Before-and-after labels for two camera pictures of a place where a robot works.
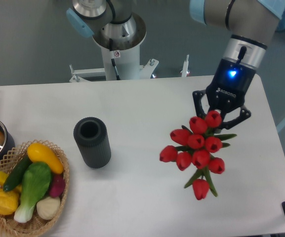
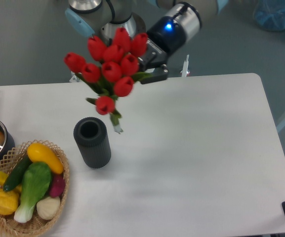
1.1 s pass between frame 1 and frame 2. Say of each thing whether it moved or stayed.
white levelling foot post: stayed
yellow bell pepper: stayed
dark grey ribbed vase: stayed
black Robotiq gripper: moved
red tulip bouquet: moved
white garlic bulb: stayed
